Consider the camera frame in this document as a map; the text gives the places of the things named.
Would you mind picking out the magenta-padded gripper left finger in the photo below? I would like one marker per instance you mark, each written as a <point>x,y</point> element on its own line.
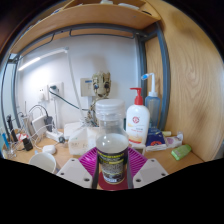
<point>71,171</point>

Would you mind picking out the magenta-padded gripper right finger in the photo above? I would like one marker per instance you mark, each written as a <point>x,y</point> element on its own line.
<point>151,171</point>

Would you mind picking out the clear bottle with dark label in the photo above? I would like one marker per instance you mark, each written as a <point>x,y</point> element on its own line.
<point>112,146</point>

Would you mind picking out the white mug with blue pattern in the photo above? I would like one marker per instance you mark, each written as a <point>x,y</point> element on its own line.
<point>43,163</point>

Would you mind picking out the white earbud case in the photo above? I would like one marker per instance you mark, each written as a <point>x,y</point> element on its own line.
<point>49,149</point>

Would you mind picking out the small blue package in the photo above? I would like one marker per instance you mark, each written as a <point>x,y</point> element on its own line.
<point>155,137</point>

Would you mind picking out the white and pink pack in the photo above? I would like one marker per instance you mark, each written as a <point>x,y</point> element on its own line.
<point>174,140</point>

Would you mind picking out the white power strip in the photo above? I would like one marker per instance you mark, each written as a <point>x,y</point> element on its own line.
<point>54,136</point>

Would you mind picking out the white pump bottle red pump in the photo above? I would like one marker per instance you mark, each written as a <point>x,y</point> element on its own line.
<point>137,123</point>

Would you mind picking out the black charger block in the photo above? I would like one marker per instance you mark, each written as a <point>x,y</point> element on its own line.
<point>27,144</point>

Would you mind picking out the white power adapter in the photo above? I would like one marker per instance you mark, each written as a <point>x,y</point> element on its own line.
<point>39,125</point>

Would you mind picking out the black electric shaver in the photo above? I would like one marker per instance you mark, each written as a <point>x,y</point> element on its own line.
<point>11,128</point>

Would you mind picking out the white desk lamp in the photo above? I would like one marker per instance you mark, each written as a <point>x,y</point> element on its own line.
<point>71,76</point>

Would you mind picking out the wooden shelf unit with items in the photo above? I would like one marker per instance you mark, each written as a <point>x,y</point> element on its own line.
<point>93,16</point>

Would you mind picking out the white wall outlet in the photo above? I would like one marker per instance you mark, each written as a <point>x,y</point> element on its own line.
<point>57,91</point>
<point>42,93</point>

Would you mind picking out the white card on wall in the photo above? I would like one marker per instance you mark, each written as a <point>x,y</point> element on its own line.
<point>86,87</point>

